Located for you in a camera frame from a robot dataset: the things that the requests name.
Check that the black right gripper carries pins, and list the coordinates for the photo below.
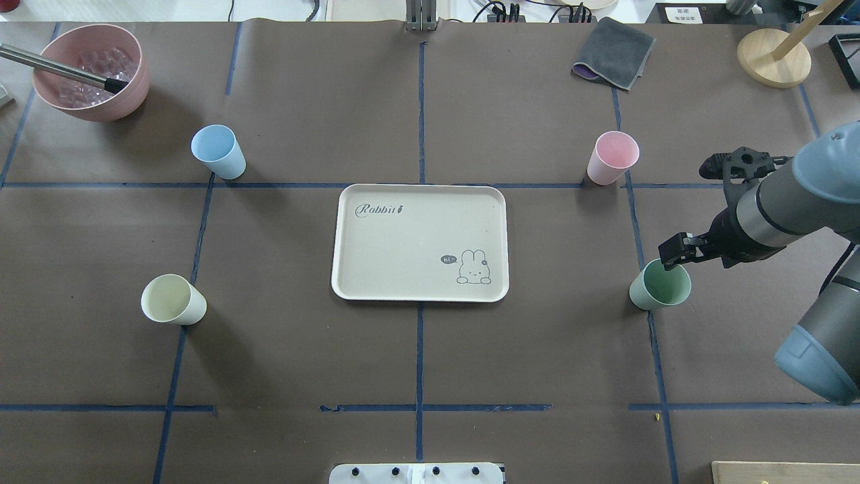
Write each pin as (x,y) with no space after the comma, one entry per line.
(727,233)

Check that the green cup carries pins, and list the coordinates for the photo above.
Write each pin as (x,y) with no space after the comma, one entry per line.
(655,287)

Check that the blue cup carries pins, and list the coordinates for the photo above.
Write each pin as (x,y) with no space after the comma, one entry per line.
(217,148)

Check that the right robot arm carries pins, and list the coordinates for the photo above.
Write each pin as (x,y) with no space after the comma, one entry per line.
(771,203)

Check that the cream rabbit tray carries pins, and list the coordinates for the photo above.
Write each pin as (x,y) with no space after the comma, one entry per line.
(401,242)

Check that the pink cup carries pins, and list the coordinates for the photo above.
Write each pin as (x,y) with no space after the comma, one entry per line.
(613,154)

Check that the grey folded cloth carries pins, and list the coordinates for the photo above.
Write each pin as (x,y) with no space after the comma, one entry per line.
(614,54)

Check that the wooden stand round base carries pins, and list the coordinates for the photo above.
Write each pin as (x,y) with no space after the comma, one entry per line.
(779,59)

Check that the wooden cutting board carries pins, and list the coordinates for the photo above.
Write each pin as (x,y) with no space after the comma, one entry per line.
(741,471)

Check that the cream cup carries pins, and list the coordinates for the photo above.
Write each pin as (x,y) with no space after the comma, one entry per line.
(172,299)

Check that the pink bowl with ice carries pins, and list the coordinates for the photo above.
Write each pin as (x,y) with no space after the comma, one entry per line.
(112,76)

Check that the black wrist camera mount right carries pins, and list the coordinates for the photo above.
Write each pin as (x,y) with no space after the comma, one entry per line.
(740,170)

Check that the white camera pole base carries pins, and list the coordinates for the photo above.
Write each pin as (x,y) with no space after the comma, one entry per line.
(417,472)

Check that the aluminium frame post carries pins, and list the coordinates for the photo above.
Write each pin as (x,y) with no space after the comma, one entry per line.
(421,15)

